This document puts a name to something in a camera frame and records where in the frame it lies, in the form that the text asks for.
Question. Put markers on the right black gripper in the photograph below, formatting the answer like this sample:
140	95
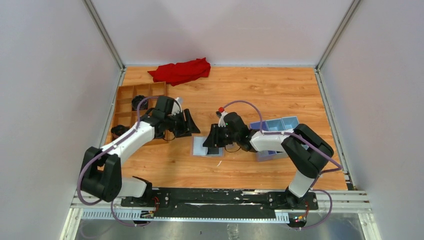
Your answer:
213	140

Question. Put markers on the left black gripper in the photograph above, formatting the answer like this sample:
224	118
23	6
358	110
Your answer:
187	127

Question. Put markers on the blue plastic box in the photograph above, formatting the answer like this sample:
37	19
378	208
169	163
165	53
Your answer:
276	125

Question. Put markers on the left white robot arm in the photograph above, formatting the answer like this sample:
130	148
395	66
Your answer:
101	178

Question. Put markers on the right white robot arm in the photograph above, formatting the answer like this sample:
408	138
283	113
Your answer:
306	149

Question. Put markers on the red cloth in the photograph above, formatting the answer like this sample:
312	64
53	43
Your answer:
181	72

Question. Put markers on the black round part upper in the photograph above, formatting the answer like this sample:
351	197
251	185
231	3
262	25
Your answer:
136	100

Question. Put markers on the black round part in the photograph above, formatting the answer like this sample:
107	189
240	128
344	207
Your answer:
118	131
136	100

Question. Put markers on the black round part lower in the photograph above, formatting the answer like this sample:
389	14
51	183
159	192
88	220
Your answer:
118	131

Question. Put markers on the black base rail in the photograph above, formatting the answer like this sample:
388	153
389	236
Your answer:
214	203

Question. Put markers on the aluminium frame rail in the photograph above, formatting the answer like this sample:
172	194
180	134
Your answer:
331	202

